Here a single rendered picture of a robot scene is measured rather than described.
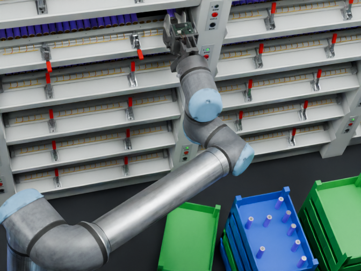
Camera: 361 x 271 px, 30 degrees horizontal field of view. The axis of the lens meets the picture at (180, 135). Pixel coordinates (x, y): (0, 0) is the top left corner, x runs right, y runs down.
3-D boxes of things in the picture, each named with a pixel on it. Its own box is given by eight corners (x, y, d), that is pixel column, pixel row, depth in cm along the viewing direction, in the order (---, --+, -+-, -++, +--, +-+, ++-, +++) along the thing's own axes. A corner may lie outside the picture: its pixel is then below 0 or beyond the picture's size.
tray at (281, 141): (327, 144, 288) (340, 135, 275) (191, 168, 274) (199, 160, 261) (315, 99, 292) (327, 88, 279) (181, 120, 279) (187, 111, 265)
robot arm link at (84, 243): (62, 279, 146) (264, 144, 183) (28, 239, 151) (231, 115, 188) (59, 304, 154) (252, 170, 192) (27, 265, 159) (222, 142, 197)
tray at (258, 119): (340, 118, 273) (355, 108, 260) (197, 142, 259) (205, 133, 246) (327, 71, 277) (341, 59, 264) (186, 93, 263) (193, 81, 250)
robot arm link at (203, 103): (190, 127, 183) (192, 105, 175) (178, 91, 190) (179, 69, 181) (223, 120, 185) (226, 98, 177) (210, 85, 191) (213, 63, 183)
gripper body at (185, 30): (194, 19, 192) (206, 50, 185) (190, 39, 199) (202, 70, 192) (168, 22, 190) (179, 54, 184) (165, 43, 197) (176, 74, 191)
